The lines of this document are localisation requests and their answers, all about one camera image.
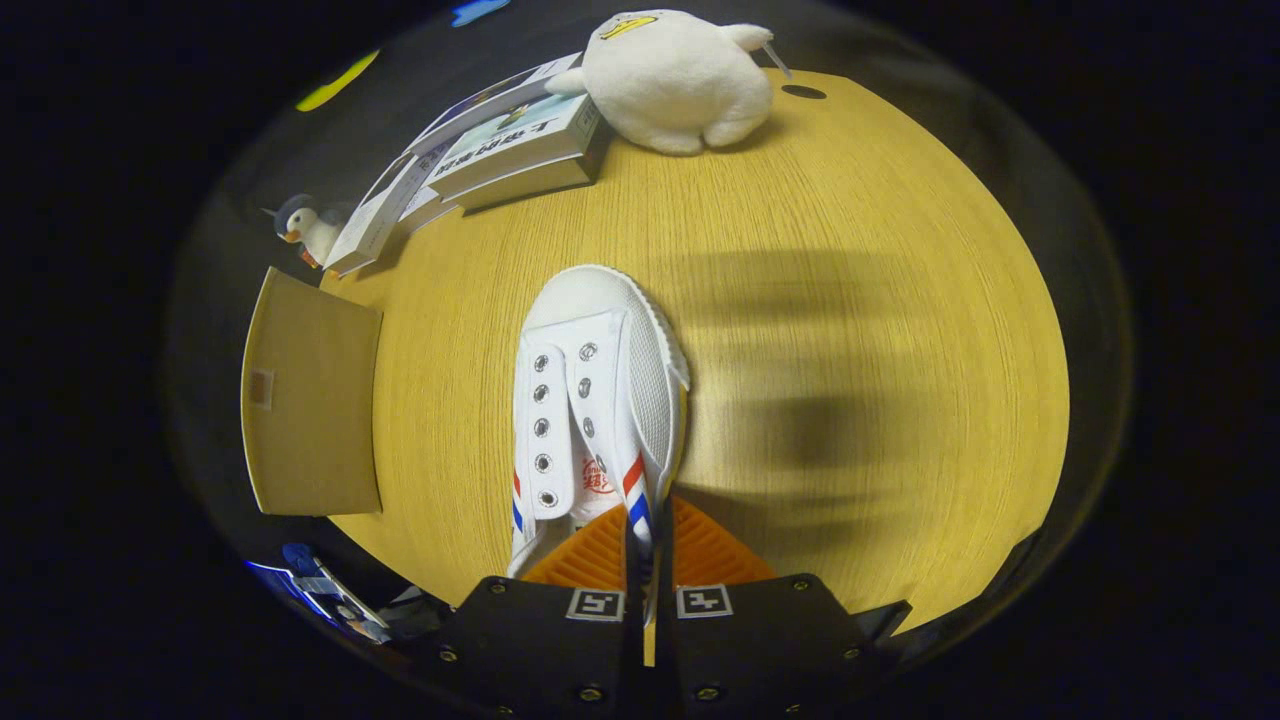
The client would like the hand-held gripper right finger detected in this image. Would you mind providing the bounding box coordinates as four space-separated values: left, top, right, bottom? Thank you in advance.
655 495 886 717

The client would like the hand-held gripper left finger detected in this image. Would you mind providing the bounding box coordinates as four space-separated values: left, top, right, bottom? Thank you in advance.
425 500 653 720

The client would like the white canvas shoe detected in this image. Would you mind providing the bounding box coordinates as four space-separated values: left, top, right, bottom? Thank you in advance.
507 264 691 621

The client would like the cream fabric storage box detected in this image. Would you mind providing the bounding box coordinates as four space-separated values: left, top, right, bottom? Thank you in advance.
240 266 384 517

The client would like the white-framed screen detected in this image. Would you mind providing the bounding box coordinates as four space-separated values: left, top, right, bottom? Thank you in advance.
300 575 393 644

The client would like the white printed booklet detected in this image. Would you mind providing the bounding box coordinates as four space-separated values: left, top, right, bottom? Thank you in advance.
400 185 461 236

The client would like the thick book with pale cover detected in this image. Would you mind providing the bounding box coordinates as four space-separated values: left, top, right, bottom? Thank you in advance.
425 93 611 213

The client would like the white book with portrait cover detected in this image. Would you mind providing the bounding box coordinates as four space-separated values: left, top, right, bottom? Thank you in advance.
322 150 421 278

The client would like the penguin plush toy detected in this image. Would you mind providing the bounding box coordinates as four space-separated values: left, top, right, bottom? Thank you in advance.
262 193 346 269

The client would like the white duck plush toy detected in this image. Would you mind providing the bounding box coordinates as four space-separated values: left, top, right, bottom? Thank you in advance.
545 9 791 156

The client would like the book with blue photo cover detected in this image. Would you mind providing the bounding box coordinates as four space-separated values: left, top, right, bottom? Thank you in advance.
405 52 586 156

